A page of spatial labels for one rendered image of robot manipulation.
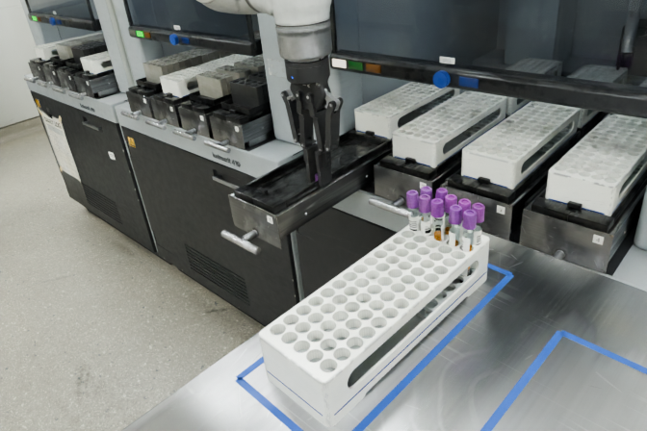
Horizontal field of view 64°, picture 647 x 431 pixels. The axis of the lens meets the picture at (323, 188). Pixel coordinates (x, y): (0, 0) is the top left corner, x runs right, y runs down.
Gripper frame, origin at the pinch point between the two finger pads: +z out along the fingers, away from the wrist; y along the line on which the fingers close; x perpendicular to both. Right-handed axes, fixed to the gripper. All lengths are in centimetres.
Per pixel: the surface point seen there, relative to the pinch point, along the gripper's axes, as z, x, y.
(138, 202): 50, -12, 114
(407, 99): -2.0, -33.6, 3.1
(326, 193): 5.2, 0.6, -2.2
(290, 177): 4.0, 1.3, 6.9
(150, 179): 35, -12, 97
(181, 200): 38, -12, 79
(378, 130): 1.3, -21.8, 2.5
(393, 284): -3.7, 23.6, -34.5
